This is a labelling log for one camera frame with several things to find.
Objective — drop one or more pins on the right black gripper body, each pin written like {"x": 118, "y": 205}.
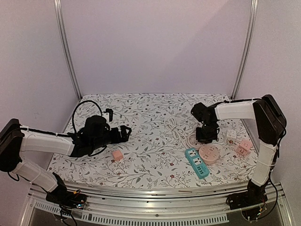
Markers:
{"x": 206, "y": 131}

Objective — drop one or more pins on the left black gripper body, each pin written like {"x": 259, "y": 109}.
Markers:
{"x": 113, "y": 140}

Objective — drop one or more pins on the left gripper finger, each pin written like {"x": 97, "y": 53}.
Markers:
{"x": 123, "y": 139}
{"x": 125, "y": 131}

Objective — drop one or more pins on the white cube socket adapter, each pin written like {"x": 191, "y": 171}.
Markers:
{"x": 230, "y": 136}

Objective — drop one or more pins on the teal power strip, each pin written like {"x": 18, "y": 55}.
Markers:
{"x": 197, "y": 163}

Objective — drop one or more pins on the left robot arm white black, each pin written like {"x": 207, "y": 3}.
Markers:
{"x": 90, "y": 140}

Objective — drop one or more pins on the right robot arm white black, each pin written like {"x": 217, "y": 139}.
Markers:
{"x": 271, "y": 128}

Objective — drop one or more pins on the small pink charger plug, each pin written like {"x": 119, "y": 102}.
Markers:
{"x": 117, "y": 155}

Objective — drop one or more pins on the pink round power strip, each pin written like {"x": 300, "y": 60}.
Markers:
{"x": 209, "y": 154}

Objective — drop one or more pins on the pink cube socket adapter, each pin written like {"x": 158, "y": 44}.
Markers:
{"x": 244, "y": 147}

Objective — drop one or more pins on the floral table mat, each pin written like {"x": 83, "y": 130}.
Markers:
{"x": 162, "y": 129}

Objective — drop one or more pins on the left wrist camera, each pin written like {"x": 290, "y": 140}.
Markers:
{"x": 108, "y": 114}

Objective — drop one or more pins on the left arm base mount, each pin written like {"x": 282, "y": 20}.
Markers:
{"x": 60, "y": 195}

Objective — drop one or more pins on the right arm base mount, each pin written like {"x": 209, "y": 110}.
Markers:
{"x": 254, "y": 200}

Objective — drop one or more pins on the aluminium front rail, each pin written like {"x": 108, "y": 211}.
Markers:
{"x": 156, "y": 207}

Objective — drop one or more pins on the right aluminium frame post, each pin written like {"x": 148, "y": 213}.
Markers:
{"x": 246, "y": 49}

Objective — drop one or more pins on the aluminium frame post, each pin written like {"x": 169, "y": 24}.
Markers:
{"x": 246, "y": 49}
{"x": 66, "y": 49}

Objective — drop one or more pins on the left aluminium frame post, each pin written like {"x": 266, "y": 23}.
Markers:
{"x": 66, "y": 49}

